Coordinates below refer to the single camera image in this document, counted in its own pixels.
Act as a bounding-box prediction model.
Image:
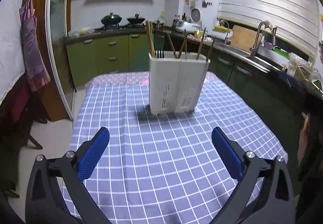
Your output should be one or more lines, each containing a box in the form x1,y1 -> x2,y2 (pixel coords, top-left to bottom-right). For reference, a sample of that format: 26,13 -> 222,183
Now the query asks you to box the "white plastic utensil holder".
149,51 -> 211,115

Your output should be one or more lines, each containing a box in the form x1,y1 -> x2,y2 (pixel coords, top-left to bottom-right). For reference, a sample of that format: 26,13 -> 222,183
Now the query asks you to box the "steel sink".
214,43 -> 281,73

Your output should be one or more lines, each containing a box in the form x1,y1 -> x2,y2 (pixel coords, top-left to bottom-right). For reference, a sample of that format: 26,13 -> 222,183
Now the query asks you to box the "black wok with lid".
101,12 -> 122,26

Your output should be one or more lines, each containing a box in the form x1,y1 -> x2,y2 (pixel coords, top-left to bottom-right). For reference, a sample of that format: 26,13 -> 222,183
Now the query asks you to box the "wooden cutting board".
230,25 -> 257,54

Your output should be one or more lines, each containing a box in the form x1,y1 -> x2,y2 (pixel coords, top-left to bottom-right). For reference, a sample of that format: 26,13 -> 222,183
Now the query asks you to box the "black fork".
155,50 -> 165,58

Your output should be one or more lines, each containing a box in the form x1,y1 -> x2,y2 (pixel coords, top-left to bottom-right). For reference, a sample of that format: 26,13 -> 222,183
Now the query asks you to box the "white round fan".
190,8 -> 201,24

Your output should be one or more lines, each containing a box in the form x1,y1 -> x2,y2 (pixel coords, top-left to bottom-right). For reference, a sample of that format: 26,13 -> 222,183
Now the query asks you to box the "steel kitchen faucet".
250,20 -> 278,56

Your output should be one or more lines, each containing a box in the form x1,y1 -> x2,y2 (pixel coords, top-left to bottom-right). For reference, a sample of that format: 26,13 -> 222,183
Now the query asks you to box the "purple striped hanging cloth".
19,0 -> 51,92

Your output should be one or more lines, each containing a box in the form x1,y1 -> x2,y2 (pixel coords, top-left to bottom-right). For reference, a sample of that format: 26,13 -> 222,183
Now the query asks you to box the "blue checked tablecloth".
69,73 -> 288,223

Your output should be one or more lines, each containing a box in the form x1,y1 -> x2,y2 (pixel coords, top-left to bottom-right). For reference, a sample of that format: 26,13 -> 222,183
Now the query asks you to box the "white rice cooker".
175,21 -> 200,33

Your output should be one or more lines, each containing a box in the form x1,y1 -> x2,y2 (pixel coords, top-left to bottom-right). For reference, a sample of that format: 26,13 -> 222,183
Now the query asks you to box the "glass sliding door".
45,0 -> 74,121

